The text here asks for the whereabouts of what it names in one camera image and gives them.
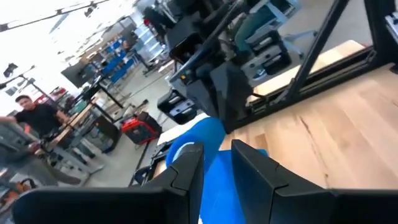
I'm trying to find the person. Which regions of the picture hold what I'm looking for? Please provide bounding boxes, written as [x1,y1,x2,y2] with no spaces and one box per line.
[0,95,72,141]

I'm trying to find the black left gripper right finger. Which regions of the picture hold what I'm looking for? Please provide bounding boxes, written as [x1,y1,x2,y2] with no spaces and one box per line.
[231,139,398,224]

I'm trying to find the blue storage bin shelf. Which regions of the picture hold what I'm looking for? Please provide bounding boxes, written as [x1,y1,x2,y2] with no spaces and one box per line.
[101,37,137,85]

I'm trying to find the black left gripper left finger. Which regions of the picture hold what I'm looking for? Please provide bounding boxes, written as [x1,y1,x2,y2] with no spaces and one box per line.
[11,141,205,224]

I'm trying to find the blue elastic bandage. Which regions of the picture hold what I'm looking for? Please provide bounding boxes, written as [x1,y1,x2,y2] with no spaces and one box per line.
[164,116,270,224]

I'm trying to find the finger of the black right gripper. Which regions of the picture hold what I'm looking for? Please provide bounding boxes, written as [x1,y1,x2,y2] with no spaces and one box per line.
[185,81,219,119]
[208,62,254,134]

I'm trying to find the red black power station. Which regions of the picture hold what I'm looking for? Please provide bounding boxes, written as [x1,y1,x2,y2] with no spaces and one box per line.
[121,111,163,146]

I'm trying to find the wooden workbench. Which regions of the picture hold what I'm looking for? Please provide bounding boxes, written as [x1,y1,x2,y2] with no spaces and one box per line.
[32,98,125,156]

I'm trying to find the black aluminium table frame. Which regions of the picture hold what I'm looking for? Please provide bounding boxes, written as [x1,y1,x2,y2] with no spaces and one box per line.
[129,0,398,187]

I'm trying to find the office chair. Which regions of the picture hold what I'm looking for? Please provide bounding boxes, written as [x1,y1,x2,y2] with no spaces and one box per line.
[234,0,318,60]

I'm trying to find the black computer monitor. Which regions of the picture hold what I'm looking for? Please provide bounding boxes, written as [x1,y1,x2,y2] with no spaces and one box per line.
[60,60,102,90]

